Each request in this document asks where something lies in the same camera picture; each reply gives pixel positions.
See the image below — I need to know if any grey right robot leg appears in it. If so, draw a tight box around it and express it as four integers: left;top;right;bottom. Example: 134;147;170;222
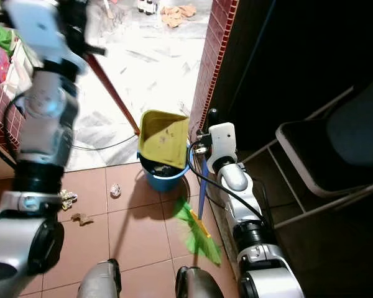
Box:
174;266;226;298

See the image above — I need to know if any grey left robot leg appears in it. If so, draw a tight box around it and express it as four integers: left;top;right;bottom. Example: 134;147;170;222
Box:
77;259;122;298

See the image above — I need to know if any dark chair with white frame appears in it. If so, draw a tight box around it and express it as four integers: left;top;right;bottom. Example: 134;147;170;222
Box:
274;74;373;213

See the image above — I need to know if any blue plastic bucket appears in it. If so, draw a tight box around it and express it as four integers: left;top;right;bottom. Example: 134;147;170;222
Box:
137;149;192;192

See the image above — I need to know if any thin cable on floor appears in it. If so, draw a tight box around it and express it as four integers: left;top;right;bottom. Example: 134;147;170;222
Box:
71;133;141;152

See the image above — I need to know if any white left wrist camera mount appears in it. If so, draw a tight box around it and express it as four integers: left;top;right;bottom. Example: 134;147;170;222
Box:
2;0;88;73

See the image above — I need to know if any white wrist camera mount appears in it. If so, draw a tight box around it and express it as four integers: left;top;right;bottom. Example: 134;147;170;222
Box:
2;0;88;73
208;122;238;174

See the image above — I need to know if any green broom with blue handle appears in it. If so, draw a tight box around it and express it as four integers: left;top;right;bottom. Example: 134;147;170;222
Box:
173;155;222;266

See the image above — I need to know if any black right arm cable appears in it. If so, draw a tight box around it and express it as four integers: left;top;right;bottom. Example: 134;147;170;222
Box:
188;144;243;223

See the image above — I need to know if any green cloth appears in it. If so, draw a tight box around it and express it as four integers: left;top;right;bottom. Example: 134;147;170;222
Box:
0;25;17;55

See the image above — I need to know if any yellow dustpan with red handle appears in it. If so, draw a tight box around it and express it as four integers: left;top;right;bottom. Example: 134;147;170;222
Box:
84;53;191;170

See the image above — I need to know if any orange cloth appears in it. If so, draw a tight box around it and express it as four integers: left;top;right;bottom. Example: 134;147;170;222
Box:
160;4;198;29

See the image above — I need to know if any brown scrap of litter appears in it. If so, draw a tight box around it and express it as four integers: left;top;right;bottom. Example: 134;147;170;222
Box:
71;213;94;226

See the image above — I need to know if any crumpled yellowish wrapper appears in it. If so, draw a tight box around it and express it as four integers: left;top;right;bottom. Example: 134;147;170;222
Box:
59;189;78;210

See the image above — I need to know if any small white toy car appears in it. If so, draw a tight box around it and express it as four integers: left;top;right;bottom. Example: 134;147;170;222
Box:
136;0;160;15

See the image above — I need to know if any grey robot leg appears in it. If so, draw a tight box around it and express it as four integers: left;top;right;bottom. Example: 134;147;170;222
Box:
174;266;226;298
77;259;122;298

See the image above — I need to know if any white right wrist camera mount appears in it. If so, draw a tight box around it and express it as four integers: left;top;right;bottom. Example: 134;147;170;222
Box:
208;122;238;174

